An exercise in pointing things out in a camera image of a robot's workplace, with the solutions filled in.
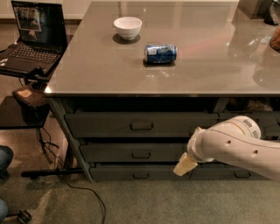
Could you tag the black laptop stand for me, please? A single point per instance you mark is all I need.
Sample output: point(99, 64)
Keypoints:
point(26, 108)

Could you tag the black caster wheel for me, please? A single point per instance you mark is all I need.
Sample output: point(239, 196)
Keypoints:
point(24, 217)

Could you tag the grey cabinet frame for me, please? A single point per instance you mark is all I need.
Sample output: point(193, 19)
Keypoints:
point(59, 112)

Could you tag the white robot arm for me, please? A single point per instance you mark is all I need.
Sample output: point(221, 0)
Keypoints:
point(236, 141)

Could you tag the blue soda can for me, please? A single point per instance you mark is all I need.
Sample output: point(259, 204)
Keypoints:
point(160, 54)

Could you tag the black laptop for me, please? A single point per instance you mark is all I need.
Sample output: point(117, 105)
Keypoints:
point(42, 39)

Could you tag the brown object at table edge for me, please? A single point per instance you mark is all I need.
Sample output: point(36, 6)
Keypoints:
point(275, 40)

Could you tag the person's leg in jeans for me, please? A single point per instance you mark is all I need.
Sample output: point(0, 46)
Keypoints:
point(6, 156)

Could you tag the white ceramic bowl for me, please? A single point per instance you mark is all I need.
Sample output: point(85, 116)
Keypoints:
point(128, 27)

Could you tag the taped gripper body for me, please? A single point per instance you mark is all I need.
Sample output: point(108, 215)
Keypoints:
point(194, 148)

